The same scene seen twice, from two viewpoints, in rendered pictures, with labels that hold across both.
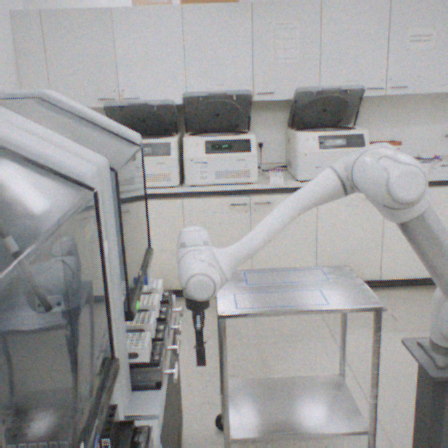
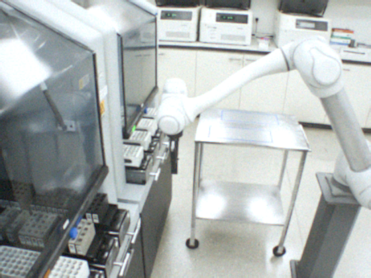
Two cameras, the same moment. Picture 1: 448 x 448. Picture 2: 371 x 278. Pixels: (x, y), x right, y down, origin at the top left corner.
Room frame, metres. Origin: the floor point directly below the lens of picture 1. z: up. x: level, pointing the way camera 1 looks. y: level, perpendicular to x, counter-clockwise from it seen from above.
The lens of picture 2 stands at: (0.14, -0.16, 1.63)
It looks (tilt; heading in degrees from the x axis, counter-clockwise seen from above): 29 degrees down; 8
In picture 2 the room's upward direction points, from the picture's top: 2 degrees clockwise
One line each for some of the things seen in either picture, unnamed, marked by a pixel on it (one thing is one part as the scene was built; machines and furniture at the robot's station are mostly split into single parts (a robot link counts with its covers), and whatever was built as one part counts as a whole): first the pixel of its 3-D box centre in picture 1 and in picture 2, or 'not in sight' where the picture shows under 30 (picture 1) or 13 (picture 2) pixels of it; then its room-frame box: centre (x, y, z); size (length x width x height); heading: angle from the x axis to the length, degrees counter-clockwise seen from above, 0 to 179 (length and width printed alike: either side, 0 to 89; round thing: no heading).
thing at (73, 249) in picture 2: not in sight; (79, 237); (0.83, 0.29, 0.85); 0.12 x 0.02 x 0.06; 1
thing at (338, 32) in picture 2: (385, 144); (342, 31); (4.19, -1.39, 1.10); 0.24 x 0.13 x 0.10; 90
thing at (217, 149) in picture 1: (218, 136); (226, 10); (4.00, -0.01, 1.24); 0.62 x 0.56 x 0.69; 2
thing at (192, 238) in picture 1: (194, 253); (174, 98); (1.38, 0.08, 1.14); 0.13 x 0.11 x 0.16; 6
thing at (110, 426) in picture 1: (110, 430); (101, 208); (0.99, 0.27, 0.85); 0.12 x 0.02 x 0.06; 2
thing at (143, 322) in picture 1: (111, 328); (120, 139); (1.54, 0.39, 0.83); 0.30 x 0.10 x 0.06; 92
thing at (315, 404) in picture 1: (291, 375); (243, 183); (1.88, -0.27, 0.41); 0.67 x 0.46 x 0.82; 92
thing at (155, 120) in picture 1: (144, 142); (175, 9); (3.98, 0.58, 1.22); 0.62 x 0.56 x 0.64; 0
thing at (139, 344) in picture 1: (101, 351); (110, 154); (1.39, 0.38, 0.83); 0.30 x 0.10 x 0.06; 92
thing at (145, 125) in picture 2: (118, 309); (128, 126); (1.69, 0.39, 0.83); 0.30 x 0.10 x 0.06; 92
